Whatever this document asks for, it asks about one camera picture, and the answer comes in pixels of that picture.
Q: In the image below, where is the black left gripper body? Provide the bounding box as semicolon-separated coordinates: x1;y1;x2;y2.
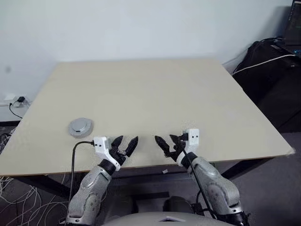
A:
109;145;129;167

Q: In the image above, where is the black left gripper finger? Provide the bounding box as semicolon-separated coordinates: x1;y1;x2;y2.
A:
125;136;140;157
112;135;125;152

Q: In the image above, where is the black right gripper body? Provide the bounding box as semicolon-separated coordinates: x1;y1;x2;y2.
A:
163;143;186;163

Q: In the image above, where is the motor stator with copper windings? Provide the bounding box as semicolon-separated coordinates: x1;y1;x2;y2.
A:
67;120;94;138

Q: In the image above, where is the silver round rotor disc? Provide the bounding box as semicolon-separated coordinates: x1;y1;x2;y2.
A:
70;117;91;134

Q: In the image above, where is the dark rounded shape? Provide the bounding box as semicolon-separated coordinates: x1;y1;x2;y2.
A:
164;195;195;213

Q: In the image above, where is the grey robot torso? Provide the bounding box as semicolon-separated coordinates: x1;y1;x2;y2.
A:
102;206;227;226

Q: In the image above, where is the black bag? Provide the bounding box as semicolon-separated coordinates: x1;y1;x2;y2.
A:
231;40;301;134

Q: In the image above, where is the black open laptop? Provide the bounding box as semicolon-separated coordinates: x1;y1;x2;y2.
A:
283;0;301;56

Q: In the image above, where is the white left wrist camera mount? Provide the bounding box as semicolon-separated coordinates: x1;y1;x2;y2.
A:
92;135;122;170

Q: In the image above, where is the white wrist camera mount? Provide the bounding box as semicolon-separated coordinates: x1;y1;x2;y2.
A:
92;135;122;170
176;127;200;167

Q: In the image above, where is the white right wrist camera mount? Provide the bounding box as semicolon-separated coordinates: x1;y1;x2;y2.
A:
176;127;200;167

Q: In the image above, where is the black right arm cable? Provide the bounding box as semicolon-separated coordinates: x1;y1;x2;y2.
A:
179;132;217;220

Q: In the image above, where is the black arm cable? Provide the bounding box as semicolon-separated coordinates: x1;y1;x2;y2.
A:
69;140;95;206
179;132;217;220

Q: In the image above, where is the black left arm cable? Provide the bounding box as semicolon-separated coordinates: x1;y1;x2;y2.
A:
69;140;95;206

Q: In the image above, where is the black metal table frame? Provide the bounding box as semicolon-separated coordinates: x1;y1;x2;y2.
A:
13;156;281;201

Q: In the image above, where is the black adapter cable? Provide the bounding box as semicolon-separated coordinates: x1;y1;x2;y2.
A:
9;100;23;119

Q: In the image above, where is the white wall power outlet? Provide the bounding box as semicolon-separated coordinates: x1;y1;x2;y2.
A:
3;94;30;108

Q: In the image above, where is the white laptop cable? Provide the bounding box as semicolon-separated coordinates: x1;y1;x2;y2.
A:
232;54;296;75

